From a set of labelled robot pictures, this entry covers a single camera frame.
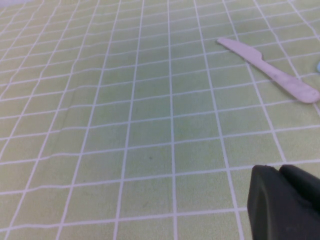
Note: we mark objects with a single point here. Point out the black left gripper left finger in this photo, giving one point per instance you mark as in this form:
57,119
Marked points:
272,210

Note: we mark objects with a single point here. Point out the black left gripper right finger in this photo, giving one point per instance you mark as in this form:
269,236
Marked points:
302,185

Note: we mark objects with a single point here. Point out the translucent egg box blue lid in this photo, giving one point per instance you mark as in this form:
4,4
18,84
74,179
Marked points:
318,67

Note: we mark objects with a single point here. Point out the pale pink plastic knife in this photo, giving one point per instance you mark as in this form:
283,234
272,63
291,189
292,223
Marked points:
265,66

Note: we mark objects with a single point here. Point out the green checked tablecloth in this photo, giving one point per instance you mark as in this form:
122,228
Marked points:
140,120

